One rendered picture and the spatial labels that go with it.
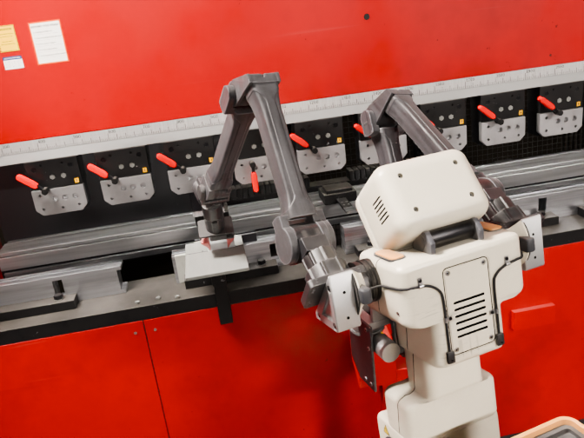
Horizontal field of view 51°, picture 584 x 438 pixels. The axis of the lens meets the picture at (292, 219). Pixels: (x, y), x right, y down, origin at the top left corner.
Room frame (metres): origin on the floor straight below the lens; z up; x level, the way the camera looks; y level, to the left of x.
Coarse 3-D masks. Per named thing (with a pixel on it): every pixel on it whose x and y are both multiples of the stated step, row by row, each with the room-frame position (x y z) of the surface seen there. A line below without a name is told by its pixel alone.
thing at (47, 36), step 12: (36, 24) 1.78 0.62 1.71; (48, 24) 1.79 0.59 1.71; (60, 24) 1.79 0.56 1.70; (36, 36) 1.78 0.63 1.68; (48, 36) 1.79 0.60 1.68; (60, 36) 1.79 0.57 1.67; (36, 48) 1.78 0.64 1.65; (48, 48) 1.79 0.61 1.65; (60, 48) 1.79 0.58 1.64; (36, 60) 1.78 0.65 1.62; (48, 60) 1.78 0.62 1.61; (60, 60) 1.79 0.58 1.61
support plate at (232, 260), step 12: (240, 240) 1.82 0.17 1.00; (192, 252) 1.76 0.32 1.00; (204, 252) 1.75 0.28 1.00; (216, 252) 1.74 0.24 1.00; (228, 252) 1.73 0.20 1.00; (240, 252) 1.72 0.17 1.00; (192, 264) 1.67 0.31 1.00; (204, 264) 1.66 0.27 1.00; (216, 264) 1.65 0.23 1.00; (228, 264) 1.64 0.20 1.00; (240, 264) 1.63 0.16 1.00; (192, 276) 1.58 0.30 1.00; (204, 276) 1.59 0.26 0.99
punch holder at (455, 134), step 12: (420, 108) 1.91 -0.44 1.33; (432, 108) 1.92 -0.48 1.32; (444, 108) 1.92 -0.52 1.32; (456, 108) 1.92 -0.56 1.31; (432, 120) 1.92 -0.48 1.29; (444, 120) 1.92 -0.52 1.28; (456, 120) 1.92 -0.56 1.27; (444, 132) 1.92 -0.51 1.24; (456, 132) 1.92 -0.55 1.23; (456, 144) 1.92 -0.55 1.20
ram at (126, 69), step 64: (0, 0) 1.77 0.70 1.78; (64, 0) 1.79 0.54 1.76; (128, 0) 1.81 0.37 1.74; (192, 0) 1.84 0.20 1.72; (256, 0) 1.86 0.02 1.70; (320, 0) 1.88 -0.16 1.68; (384, 0) 1.90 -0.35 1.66; (448, 0) 1.92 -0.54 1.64; (512, 0) 1.95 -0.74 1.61; (576, 0) 1.97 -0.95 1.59; (0, 64) 1.77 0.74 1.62; (64, 64) 1.79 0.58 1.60; (128, 64) 1.81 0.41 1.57; (192, 64) 1.83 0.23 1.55; (256, 64) 1.85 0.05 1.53; (320, 64) 1.88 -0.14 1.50; (384, 64) 1.90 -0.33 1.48; (448, 64) 1.92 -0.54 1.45; (512, 64) 1.95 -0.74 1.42; (0, 128) 1.76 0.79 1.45; (64, 128) 1.79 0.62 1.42; (192, 128) 1.83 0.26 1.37; (256, 128) 1.85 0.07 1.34
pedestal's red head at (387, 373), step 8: (384, 328) 1.55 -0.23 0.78; (392, 336) 1.56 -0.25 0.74; (376, 360) 1.45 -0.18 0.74; (400, 360) 1.49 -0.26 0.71; (376, 368) 1.45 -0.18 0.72; (384, 368) 1.45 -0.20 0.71; (392, 368) 1.45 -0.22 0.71; (400, 368) 1.45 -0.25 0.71; (376, 376) 1.45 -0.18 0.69; (384, 376) 1.45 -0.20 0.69; (392, 376) 1.45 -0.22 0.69; (400, 376) 1.45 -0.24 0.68; (360, 384) 1.45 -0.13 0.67; (376, 384) 1.45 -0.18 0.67; (384, 384) 1.45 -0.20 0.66
